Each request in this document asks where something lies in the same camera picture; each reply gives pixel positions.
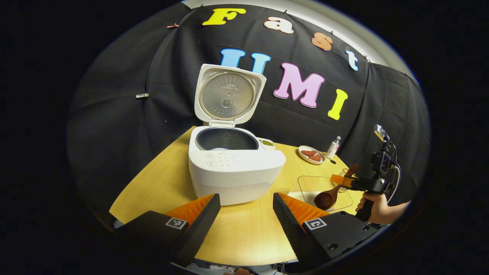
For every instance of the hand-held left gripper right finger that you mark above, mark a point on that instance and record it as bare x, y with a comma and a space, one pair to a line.
292, 233

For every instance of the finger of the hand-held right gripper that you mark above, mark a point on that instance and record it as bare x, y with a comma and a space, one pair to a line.
338, 180

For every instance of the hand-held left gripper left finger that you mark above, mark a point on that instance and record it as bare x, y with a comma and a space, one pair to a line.
200, 233

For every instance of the brown wooden spoon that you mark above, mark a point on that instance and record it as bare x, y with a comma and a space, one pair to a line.
324, 199

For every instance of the white rice cooker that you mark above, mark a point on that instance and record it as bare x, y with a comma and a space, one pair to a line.
237, 172

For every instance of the clear bottle with pink label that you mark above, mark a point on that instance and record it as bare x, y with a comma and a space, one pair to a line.
333, 149

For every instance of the red meat piece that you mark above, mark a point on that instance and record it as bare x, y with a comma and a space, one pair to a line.
308, 152
315, 157

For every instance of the round white plate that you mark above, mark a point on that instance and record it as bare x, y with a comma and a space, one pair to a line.
303, 157

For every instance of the white divided grain dish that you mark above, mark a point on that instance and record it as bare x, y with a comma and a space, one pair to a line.
267, 143

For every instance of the black backdrop cloth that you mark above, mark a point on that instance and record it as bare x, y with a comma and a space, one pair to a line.
114, 114

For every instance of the silver cloth clip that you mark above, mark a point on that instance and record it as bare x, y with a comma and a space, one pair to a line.
142, 95

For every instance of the copper cloth clip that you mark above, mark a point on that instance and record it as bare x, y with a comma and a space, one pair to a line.
172, 26

